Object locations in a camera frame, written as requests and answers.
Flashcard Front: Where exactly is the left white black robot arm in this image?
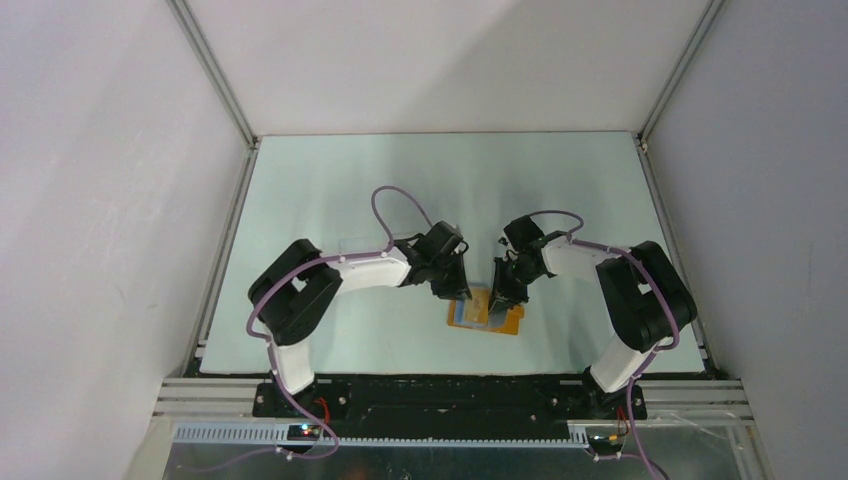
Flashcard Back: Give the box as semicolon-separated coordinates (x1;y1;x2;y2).
246;221;471;417

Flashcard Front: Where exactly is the orange card holder wallet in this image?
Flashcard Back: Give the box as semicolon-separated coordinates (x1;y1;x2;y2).
447;286;525;336

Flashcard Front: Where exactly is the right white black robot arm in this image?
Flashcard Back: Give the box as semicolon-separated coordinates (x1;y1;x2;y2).
488;215;697;418

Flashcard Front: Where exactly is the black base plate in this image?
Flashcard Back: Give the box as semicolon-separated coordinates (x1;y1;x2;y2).
252;373;647;440

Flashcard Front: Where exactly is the grey slotted cable duct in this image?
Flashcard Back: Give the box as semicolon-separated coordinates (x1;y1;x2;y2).
173;422;589;449

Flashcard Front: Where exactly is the tan credit card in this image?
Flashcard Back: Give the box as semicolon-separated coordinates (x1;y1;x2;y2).
449;298;488;329

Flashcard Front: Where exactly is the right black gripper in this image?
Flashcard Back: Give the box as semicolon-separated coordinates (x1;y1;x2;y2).
486;257;541;316

